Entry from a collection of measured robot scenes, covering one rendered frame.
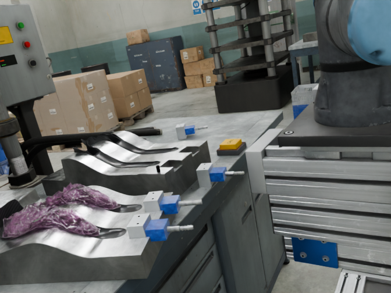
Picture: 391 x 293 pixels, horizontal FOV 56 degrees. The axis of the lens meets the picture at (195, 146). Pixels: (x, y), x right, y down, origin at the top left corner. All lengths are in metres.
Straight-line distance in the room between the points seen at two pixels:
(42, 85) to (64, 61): 8.08
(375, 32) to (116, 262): 0.58
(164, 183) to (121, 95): 4.74
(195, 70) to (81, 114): 3.58
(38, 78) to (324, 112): 1.41
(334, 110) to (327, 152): 0.08
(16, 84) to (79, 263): 1.10
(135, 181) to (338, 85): 0.62
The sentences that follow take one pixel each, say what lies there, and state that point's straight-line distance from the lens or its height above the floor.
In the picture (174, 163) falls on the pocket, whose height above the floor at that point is 0.88.
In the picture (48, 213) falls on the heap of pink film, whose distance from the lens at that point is 0.87.
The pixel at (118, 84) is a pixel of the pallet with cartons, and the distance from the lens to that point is 5.66.
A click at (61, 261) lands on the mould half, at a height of 0.85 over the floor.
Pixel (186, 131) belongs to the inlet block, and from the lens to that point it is 1.55.
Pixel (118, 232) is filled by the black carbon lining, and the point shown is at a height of 0.85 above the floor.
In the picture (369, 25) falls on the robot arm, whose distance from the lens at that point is 0.47.
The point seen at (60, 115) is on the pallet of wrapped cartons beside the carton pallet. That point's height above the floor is 0.48.
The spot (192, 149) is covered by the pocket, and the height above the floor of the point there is 0.88.
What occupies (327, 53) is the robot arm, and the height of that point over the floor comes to 1.15.
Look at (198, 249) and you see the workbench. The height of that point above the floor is 0.61.
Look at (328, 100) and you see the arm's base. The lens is 0.64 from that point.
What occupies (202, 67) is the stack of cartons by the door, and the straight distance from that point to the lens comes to 7.84.
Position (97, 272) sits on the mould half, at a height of 0.82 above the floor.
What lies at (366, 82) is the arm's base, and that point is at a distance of 0.62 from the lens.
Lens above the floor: 1.23
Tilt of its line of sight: 18 degrees down
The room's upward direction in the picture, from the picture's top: 12 degrees counter-clockwise
